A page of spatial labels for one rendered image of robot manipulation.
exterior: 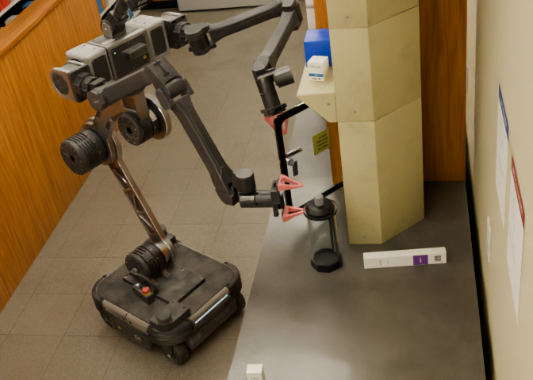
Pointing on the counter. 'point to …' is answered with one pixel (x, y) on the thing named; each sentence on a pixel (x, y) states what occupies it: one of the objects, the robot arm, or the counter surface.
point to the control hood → (319, 95)
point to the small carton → (318, 68)
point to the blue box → (317, 44)
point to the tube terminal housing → (380, 125)
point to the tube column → (367, 1)
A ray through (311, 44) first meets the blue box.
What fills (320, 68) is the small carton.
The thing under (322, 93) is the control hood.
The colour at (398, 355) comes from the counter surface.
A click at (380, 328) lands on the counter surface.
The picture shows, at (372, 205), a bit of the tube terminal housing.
